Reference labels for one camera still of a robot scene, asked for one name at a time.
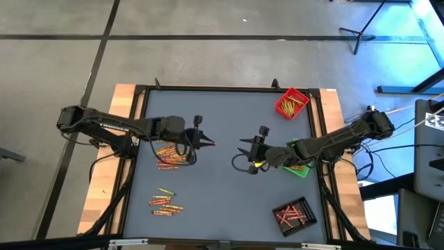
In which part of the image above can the white power cable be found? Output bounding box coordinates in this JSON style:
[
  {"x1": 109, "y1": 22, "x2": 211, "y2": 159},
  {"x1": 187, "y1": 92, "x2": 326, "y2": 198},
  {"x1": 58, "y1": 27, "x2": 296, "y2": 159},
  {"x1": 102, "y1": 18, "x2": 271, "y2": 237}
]
[{"x1": 375, "y1": 92, "x2": 444, "y2": 115}]

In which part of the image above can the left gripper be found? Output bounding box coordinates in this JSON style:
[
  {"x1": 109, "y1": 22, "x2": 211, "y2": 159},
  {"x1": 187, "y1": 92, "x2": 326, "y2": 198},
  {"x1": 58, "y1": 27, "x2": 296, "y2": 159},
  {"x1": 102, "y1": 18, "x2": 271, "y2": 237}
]
[{"x1": 149, "y1": 115, "x2": 216, "y2": 164}]

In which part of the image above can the black plastic basket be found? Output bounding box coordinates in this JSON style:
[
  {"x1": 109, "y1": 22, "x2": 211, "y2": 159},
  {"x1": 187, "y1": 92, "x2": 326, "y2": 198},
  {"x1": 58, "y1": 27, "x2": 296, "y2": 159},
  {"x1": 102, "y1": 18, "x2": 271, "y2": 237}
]
[{"x1": 271, "y1": 197, "x2": 318, "y2": 238}]

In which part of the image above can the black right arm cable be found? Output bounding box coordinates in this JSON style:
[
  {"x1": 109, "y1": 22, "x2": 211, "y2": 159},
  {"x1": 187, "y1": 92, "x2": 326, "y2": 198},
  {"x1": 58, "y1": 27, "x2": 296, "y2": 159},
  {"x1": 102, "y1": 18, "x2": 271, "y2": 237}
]
[{"x1": 231, "y1": 153, "x2": 253, "y2": 174}]

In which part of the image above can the silver aluminium bracket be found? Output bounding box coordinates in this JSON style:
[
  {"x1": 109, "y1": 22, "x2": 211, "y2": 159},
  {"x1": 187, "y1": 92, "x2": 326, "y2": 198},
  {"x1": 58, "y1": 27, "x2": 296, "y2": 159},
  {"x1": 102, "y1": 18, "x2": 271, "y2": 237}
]
[
  {"x1": 300, "y1": 242, "x2": 343, "y2": 250},
  {"x1": 108, "y1": 238, "x2": 149, "y2": 248}
]

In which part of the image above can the black floor cable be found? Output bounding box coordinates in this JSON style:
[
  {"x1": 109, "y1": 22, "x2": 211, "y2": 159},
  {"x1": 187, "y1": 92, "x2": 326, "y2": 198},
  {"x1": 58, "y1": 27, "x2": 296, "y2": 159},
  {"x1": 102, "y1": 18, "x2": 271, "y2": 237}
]
[{"x1": 367, "y1": 143, "x2": 444, "y2": 153}]

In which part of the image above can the black tripod stand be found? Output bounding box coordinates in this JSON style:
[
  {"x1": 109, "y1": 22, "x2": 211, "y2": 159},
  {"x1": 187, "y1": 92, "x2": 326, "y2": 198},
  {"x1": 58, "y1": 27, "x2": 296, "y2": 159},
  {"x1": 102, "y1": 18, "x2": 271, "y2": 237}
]
[{"x1": 339, "y1": 0, "x2": 386, "y2": 56}]

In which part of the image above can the black table frame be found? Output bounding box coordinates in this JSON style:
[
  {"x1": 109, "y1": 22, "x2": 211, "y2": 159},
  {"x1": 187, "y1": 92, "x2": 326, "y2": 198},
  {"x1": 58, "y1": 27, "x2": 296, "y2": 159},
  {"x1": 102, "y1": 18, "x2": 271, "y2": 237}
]
[{"x1": 79, "y1": 83, "x2": 370, "y2": 250}]

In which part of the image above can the red plastic basket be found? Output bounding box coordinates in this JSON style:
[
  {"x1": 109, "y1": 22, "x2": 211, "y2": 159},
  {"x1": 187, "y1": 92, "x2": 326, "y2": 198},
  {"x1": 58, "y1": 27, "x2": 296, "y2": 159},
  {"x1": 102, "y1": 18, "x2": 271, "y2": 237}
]
[{"x1": 275, "y1": 87, "x2": 310, "y2": 121}]

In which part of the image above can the white fiducial marker sheet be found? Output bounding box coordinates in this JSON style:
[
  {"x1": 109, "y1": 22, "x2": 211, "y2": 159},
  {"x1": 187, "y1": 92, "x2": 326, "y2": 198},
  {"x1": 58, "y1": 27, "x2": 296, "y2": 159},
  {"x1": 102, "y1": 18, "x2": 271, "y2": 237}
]
[{"x1": 425, "y1": 112, "x2": 444, "y2": 132}]

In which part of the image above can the green plastic basket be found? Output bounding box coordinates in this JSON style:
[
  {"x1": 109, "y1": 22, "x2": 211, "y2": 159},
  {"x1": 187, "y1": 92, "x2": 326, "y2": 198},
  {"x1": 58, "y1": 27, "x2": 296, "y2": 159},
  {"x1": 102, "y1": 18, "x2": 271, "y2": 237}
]
[{"x1": 282, "y1": 138, "x2": 310, "y2": 178}]

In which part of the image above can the metal rig base frame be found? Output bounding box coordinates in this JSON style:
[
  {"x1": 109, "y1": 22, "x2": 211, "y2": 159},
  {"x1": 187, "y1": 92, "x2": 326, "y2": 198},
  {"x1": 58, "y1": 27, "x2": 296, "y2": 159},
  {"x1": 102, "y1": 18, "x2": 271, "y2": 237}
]
[{"x1": 377, "y1": 0, "x2": 444, "y2": 95}]

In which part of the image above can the grey metal foot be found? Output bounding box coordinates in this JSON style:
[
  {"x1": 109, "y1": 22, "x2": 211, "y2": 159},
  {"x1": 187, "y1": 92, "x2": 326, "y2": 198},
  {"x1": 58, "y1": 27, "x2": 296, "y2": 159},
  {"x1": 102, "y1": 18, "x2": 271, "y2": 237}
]
[{"x1": 0, "y1": 147, "x2": 26, "y2": 163}]

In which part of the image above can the black floor beam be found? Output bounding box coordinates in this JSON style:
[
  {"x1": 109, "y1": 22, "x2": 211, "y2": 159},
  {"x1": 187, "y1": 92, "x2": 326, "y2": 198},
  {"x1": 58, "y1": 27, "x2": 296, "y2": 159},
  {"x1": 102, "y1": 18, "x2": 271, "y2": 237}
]
[{"x1": 359, "y1": 172, "x2": 416, "y2": 201}]

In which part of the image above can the grey equipment cabinet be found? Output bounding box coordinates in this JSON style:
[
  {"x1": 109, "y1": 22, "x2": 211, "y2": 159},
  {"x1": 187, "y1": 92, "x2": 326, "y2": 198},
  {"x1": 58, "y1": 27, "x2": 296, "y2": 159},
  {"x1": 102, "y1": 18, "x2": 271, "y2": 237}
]
[{"x1": 413, "y1": 99, "x2": 444, "y2": 203}]

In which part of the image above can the grey equipment box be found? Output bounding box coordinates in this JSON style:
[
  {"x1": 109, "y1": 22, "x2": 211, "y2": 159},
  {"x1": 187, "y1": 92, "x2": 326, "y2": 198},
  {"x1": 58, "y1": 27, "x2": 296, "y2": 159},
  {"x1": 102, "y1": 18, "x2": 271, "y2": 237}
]
[{"x1": 396, "y1": 188, "x2": 444, "y2": 250}]

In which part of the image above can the black base cable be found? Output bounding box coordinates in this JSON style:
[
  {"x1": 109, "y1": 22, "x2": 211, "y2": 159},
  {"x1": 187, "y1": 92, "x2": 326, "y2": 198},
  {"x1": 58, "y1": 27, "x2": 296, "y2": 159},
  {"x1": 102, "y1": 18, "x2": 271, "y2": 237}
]
[{"x1": 89, "y1": 152, "x2": 117, "y2": 183}]

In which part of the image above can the grey table mat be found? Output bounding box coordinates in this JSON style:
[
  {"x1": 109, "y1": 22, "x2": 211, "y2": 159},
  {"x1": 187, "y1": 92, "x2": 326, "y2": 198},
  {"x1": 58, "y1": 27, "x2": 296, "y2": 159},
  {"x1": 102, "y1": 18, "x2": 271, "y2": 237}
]
[{"x1": 123, "y1": 90, "x2": 327, "y2": 242}]

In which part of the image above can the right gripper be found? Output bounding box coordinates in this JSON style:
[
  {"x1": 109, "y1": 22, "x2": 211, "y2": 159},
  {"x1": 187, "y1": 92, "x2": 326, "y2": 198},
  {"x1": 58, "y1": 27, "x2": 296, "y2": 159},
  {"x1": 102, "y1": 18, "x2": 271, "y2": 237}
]
[{"x1": 237, "y1": 125, "x2": 289, "y2": 174}]

